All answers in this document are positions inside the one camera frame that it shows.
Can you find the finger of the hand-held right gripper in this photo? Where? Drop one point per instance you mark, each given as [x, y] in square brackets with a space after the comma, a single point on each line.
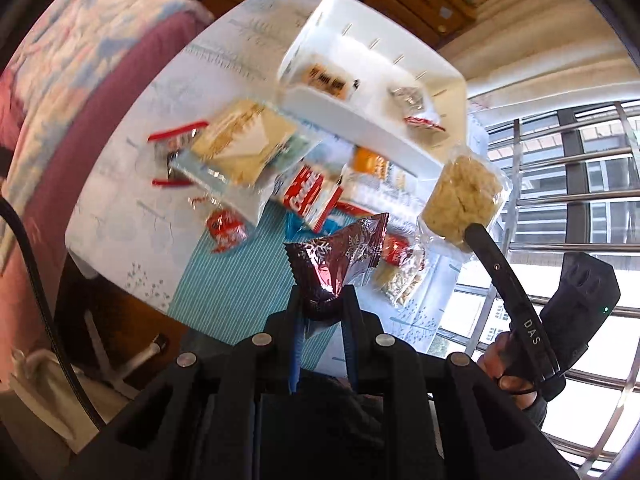
[478, 239]

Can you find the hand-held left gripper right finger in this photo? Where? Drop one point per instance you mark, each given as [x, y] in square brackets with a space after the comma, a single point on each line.
[352, 357]

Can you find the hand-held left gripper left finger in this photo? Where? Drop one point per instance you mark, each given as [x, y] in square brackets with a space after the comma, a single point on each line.
[296, 355]

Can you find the clear rice cracker packet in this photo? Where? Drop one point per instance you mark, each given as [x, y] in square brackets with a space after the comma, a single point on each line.
[462, 195]

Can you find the dark red snowflake snack packet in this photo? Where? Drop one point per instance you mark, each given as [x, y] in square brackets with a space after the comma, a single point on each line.
[335, 255]

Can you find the orange and white snack packet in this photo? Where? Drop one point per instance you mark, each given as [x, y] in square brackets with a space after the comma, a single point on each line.
[369, 162]

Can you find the red round snack clear wrapper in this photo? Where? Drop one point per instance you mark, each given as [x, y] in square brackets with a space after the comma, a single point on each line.
[397, 252]
[227, 230]

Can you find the white plastic basket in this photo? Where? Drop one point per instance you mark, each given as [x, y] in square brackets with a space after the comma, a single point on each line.
[380, 65]

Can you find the person's right forearm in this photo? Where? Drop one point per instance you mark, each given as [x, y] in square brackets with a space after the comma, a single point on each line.
[537, 408]

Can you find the person's right hand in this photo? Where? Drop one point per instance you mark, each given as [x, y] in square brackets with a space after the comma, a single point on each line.
[492, 357]

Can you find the steel window bars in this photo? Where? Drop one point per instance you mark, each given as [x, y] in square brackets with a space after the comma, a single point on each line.
[550, 247]

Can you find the clear nut snack packet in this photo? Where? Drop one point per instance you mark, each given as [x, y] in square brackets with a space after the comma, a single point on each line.
[400, 280]

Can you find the clear nut packet red edge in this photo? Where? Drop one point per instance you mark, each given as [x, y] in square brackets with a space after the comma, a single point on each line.
[412, 102]

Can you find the red and white biscuit packet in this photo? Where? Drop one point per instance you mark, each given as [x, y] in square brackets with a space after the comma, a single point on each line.
[305, 192]

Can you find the pale blue snack packet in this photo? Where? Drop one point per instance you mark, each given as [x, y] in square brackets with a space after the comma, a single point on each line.
[240, 197]

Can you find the leaf print tablecloth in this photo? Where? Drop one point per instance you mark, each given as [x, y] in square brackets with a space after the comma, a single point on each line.
[150, 200]

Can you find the white curtain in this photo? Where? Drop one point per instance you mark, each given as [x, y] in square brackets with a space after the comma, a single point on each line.
[540, 35]

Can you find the cream biscuit packet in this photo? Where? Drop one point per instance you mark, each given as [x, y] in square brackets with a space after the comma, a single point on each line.
[235, 140]

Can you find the clear packet with red edges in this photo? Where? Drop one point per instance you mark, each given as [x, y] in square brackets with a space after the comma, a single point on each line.
[170, 154]

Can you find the pink floral quilt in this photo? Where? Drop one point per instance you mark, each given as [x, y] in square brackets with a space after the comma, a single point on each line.
[17, 290]

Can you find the white table frame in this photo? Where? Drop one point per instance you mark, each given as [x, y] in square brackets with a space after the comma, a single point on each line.
[107, 357]

